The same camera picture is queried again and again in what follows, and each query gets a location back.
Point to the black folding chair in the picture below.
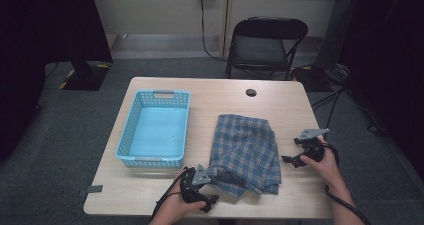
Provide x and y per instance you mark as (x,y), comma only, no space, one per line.
(260,51)

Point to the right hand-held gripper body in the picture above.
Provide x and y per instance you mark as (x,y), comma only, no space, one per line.
(313,148)

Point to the dark curtain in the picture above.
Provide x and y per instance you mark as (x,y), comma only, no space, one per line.
(390,68)
(40,35)

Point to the black tripod legs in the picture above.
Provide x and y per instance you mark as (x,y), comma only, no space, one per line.
(333,105)

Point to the person's left hand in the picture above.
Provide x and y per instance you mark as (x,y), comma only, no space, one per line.
(175,206)

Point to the blue plaid cloth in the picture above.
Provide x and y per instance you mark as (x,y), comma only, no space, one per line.
(246,148)

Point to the light blue plastic basket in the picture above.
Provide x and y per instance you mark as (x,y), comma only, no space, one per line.
(156,131)

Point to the black floor stand base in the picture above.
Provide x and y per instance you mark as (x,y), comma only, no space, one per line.
(311,80)

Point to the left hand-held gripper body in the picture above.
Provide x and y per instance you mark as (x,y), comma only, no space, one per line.
(196,180)

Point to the grey tape strip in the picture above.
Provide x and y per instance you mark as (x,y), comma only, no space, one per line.
(95,188)

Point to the grey upright panel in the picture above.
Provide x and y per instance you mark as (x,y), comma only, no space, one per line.
(335,28)

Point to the person's right hand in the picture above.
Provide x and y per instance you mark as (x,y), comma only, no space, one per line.
(328,170)

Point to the black stand base yellow tape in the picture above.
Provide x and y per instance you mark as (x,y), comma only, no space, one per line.
(85,76)

